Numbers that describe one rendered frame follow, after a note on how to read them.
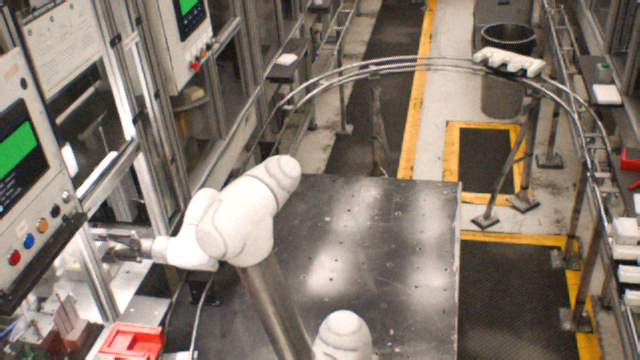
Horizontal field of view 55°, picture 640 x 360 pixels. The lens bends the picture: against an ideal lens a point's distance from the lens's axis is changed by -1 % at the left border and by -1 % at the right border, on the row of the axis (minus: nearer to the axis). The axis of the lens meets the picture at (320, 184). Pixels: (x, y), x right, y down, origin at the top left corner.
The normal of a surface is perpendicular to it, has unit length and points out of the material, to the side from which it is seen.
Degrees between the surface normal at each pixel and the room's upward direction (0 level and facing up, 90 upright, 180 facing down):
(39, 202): 90
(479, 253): 0
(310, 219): 0
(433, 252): 0
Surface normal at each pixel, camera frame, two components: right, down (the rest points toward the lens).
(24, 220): 0.98, 0.06
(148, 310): -0.07, -0.81
